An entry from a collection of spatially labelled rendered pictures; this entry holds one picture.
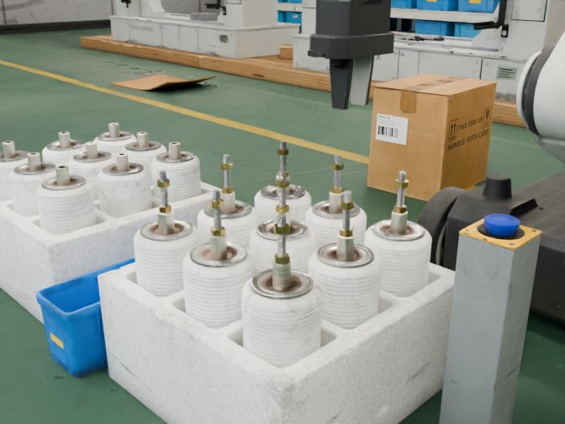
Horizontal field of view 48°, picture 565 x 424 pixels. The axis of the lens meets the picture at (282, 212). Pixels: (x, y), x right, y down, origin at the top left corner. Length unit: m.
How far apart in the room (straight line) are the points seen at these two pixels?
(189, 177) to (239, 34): 2.91
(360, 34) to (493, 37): 2.40
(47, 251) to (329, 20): 0.63
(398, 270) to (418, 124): 0.92
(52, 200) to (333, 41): 0.62
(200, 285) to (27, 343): 0.46
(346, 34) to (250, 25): 3.47
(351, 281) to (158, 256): 0.27
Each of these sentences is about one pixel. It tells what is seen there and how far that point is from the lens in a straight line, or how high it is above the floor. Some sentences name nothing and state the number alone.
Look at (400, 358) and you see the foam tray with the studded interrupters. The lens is 0.89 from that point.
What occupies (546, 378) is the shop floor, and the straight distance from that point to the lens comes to 1.11.
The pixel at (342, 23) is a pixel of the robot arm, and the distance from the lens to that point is 0.72.
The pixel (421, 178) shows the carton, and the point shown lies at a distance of 1.80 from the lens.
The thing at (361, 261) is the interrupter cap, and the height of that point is 0.25.
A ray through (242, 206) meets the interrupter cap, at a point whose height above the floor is 0.25.
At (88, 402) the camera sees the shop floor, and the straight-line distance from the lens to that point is 1.03.
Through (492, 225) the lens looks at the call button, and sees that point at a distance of 0.77.
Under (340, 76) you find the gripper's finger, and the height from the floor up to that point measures 0.49.
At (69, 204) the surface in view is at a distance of 1.15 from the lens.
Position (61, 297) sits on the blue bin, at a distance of 1.12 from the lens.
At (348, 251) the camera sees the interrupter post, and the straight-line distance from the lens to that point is 0.83.
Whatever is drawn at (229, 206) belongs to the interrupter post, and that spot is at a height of 0.26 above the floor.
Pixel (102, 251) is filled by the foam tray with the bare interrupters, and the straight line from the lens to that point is 1.17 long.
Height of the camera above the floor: 0.60
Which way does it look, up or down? 21 degrees down
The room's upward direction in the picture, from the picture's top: straight up
